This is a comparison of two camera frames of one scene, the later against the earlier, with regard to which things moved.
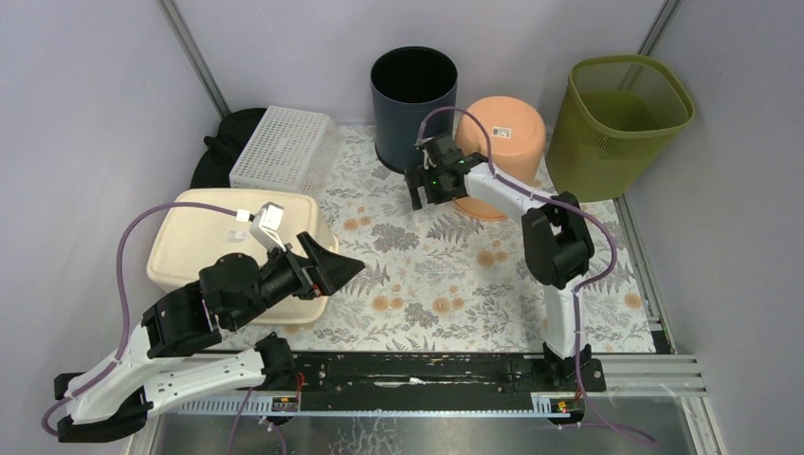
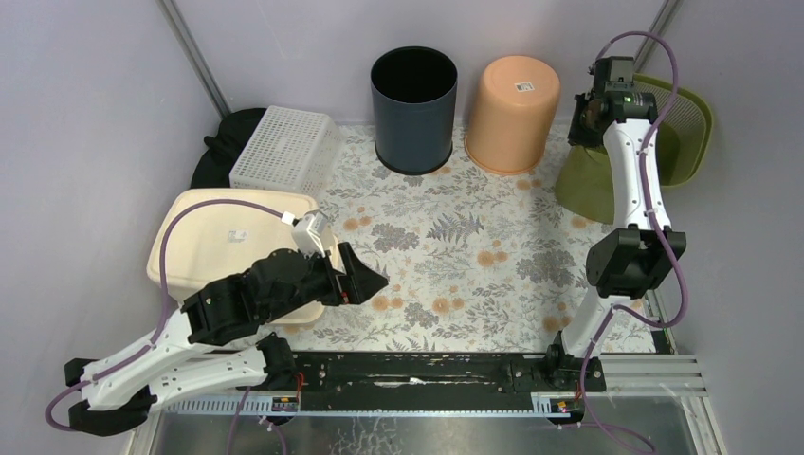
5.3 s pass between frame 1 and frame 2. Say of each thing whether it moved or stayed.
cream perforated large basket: stayed
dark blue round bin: stayed
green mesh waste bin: moved
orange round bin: moved
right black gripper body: moved
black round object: stayed
